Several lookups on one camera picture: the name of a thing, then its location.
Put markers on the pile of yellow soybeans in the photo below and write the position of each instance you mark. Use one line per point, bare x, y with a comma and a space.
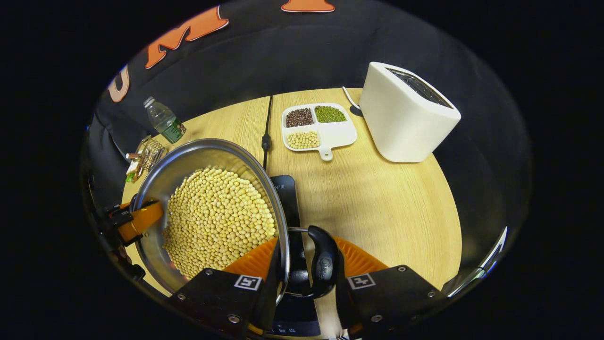
217, 222

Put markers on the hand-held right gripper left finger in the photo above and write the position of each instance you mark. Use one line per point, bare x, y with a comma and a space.
217, 297

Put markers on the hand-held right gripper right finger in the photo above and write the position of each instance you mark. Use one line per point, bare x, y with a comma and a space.
391, 297

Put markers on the clear plastic water bottle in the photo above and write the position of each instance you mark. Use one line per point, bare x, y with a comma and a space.
165, 122

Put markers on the black induction cooktop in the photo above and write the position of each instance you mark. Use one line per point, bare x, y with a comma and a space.
289, 203

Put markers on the white toaster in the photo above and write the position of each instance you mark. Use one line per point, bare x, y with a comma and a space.
401, 123

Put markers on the sandwich on white plate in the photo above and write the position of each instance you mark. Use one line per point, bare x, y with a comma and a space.
133, 171

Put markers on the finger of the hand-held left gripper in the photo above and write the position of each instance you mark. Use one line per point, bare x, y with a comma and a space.
141, 221

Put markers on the white divided dish of beans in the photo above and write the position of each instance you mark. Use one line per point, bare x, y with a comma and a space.
337, 134

